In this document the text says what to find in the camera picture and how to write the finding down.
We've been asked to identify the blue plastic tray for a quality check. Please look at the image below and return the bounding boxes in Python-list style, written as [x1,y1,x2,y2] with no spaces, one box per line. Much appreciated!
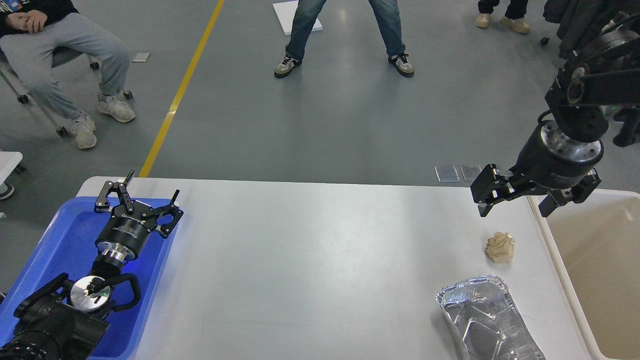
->
[0,196,177,360]

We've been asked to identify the grey office chair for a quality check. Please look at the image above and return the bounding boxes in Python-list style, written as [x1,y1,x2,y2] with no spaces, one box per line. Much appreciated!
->
[0,46,134,138]

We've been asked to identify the seated person grey trousers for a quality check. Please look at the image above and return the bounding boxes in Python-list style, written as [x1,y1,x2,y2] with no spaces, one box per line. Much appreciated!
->
[0,0,136,150]

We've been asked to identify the left floor socket plate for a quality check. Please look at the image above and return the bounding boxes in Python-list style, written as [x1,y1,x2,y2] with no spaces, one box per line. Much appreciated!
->
[434,165,461,183]

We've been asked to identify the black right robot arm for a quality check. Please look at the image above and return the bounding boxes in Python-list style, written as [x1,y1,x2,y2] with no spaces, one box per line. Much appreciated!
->
[470,12,640,217]

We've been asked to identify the chair with dark coat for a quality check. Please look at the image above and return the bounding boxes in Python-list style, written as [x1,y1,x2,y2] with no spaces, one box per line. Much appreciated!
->
[542,0,640,60]

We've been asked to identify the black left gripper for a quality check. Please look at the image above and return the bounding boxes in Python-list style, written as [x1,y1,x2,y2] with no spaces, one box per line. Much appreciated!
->
[93,170,185,262]

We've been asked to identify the person with beige shoes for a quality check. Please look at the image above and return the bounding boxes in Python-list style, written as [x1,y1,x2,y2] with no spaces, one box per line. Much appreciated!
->
[474,0,532,35]

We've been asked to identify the white plastic bin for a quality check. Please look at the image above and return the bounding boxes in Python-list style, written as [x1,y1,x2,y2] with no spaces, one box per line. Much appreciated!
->
[528,189,640,360]

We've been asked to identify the right floor socket plate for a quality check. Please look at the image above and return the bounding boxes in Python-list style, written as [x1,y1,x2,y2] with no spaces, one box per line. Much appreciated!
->
[460,165,483,183]

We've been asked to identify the white board on floor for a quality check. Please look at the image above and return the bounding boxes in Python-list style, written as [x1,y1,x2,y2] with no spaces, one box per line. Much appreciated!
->
[272,0,298,36]

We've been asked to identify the crumpled brown paper ball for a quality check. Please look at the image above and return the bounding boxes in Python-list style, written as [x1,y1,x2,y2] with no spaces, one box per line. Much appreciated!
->
[485,232,515,264]

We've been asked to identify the aluminium foil tray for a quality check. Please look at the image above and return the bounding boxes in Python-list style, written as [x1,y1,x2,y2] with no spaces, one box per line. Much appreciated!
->
[435,275,546,360]

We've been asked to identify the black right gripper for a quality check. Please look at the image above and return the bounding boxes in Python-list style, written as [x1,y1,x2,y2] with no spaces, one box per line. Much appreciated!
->
[470,120,604,218]

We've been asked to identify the white side table corner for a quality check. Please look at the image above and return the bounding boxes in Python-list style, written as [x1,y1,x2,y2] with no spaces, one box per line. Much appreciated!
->
[0,150,23,200]

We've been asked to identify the floor socket plate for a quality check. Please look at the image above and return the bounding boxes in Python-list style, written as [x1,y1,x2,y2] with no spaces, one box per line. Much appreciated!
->
[434,165,461,183]
[460,165,483,183]

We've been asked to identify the standing person blue jeans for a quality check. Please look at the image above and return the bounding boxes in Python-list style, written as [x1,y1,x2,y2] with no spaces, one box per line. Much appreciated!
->
[273,0,415,79]

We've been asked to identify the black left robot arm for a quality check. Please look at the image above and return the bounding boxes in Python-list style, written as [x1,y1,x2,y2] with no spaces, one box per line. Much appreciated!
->
[1,174,183,360]

